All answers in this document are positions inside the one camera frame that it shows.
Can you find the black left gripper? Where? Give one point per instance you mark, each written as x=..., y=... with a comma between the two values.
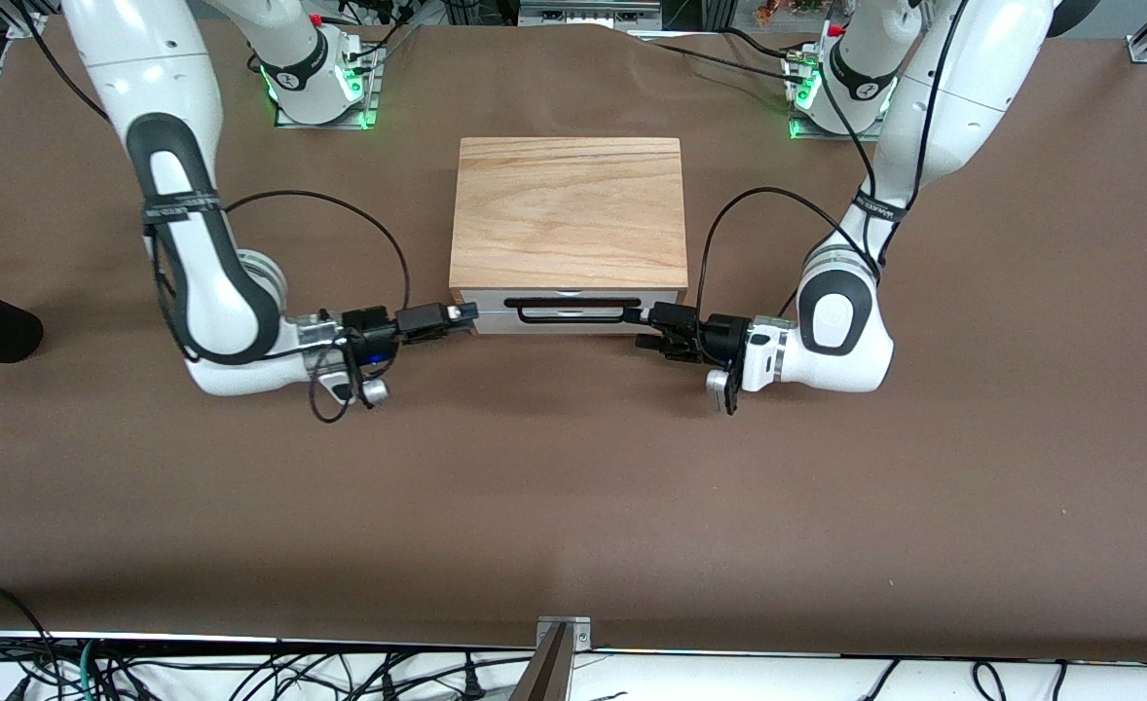
x=724, y=337

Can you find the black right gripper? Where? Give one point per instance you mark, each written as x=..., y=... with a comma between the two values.
x=375, y=329

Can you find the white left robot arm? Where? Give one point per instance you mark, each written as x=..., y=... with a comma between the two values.
x=836, y=331

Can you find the wooden drawer cabinet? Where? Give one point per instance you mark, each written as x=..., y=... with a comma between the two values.
x=569, y=214

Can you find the brown paper table cover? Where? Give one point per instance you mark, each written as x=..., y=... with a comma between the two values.
x=573, y=487

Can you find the grey electronics box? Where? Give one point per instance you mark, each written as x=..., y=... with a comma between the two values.
x=583, y=12

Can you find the colourful small objects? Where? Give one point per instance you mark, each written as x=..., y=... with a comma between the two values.
x=788, y=10

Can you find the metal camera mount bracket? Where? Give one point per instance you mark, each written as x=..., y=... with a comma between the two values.
x=554, y=672

